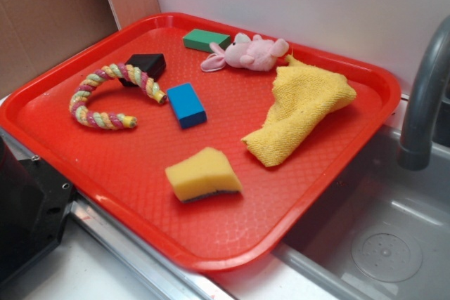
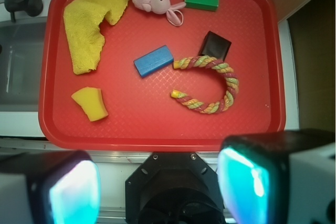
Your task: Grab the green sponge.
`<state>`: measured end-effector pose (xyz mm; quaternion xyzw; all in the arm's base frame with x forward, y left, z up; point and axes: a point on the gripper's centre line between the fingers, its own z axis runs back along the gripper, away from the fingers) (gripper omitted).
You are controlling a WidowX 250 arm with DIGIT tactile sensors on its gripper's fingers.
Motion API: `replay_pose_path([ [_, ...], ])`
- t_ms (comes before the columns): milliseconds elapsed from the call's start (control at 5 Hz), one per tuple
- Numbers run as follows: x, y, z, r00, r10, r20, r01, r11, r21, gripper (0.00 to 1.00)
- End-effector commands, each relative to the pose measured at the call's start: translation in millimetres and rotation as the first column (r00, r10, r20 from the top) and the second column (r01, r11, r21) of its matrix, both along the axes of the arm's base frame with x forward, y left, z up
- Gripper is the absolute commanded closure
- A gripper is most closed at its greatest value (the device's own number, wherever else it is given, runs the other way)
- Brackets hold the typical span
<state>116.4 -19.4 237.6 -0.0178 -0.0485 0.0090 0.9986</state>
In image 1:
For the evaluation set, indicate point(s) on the blue rectangular block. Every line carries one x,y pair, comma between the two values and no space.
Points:
186,105

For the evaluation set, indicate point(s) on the black box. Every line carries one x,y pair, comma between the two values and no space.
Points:
151,66

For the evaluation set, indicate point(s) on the green rectangular sponge block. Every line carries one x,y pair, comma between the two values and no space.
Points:
201,39

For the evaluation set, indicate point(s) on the multicolour twisted rope toy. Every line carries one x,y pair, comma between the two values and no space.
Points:
110,120

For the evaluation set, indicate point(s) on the grey faucet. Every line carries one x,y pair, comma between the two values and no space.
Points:
426,120

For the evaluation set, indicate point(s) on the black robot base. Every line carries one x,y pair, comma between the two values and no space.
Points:
35,203

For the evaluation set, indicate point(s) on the grey sink basin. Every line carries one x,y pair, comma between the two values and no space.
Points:
378,231

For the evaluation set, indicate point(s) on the pink plush toy animal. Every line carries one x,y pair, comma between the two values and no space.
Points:
256,54

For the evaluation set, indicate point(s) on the brown cardboard panel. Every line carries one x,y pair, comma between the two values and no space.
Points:
36,35

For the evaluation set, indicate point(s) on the red plastic tray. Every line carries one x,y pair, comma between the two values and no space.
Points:
123,172

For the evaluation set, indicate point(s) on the yellow terry cloth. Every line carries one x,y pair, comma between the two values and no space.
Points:
303,96

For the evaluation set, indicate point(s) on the yellow sponge with scrub pad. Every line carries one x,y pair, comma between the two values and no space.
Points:
206,173

